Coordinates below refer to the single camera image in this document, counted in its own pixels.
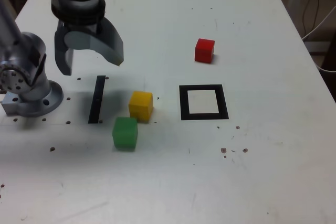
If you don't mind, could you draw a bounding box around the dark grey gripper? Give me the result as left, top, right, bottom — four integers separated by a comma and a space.
54, 16, 124, 76

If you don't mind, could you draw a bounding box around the yellow cube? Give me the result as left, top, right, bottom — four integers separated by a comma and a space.
128, 90, 154, 123

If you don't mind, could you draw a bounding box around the green cube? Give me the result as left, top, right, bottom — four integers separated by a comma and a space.
112, 116, 139, 152

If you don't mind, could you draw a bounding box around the red cube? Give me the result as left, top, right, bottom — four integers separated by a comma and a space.
194, 38, 216, 65

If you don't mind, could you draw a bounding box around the black tape square outline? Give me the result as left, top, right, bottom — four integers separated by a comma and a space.
178, 84, 229, 121

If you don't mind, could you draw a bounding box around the black tape strip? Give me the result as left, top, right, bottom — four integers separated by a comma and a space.
88, 75, 106, 124

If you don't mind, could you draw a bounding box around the thin black cable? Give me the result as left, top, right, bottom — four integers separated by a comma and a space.
301, 0, 320, 36

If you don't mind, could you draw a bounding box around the white cable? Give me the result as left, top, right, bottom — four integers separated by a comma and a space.
301, 5, 336, 41
312, 55, 336, 73

